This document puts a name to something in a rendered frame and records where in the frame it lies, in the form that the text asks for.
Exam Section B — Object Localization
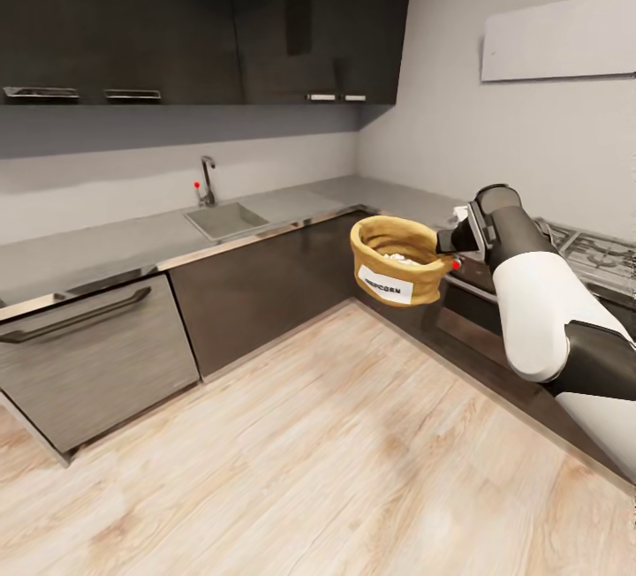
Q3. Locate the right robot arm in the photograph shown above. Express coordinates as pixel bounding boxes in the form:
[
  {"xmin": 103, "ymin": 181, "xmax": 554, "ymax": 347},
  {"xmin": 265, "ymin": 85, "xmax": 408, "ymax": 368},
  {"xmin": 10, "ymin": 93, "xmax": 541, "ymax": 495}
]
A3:
[{"xmin": 435, "ymin": 184, "xmax": 636, "ymax": 485}]

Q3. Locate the popcorn bag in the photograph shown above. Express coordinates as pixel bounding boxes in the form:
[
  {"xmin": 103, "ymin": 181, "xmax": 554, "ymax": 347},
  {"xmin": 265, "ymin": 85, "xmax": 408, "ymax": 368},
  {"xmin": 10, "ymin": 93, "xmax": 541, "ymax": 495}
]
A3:
[{"xmin": 350, "ymin": 215, "xmax": 456, "ymax": 307}]

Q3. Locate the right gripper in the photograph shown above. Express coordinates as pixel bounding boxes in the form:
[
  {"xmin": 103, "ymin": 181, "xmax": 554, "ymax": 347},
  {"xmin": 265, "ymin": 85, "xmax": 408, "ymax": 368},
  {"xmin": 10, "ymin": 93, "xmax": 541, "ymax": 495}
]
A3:
[{"xmin": 435, "ymin": 224, "xmax": 480, "ymax": 254}]

